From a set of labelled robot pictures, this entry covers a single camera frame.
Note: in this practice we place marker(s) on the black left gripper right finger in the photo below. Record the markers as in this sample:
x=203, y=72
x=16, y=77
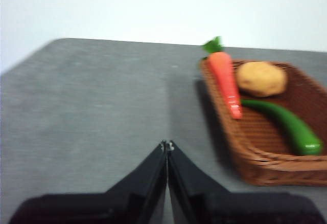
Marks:
x=217, y=206

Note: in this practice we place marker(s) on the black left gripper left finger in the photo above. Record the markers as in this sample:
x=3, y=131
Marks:
x=122, y=203

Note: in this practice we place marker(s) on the long green pepper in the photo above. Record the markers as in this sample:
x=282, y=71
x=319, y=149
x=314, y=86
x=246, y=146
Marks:
x=291, y=124

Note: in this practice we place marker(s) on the brown wicker basket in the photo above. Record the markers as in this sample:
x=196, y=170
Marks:
x=258, y=142

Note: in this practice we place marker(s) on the orange toy carrot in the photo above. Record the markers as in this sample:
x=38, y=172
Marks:
x=223, y=80

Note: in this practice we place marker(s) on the tan toy potato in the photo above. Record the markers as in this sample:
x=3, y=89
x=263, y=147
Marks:
x=261, y=78

